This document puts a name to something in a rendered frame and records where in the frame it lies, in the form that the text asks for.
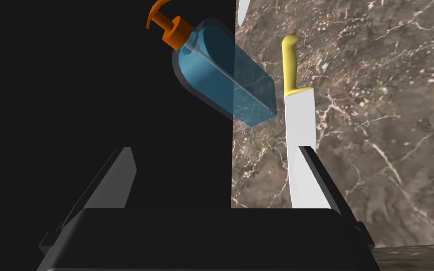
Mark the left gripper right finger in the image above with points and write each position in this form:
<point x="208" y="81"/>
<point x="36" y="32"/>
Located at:
<point x="322" y="178"/>

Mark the blue soap dispenser orange pump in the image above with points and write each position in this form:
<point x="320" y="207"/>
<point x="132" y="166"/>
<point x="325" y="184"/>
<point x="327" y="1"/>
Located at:
<point x="220" y="73"/>

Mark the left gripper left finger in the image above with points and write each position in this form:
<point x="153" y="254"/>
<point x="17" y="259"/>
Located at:
<point x="112" y="182"/>

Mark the white blade tip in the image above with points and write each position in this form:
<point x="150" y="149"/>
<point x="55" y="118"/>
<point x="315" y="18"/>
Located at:
<point x="242" y="10"/>

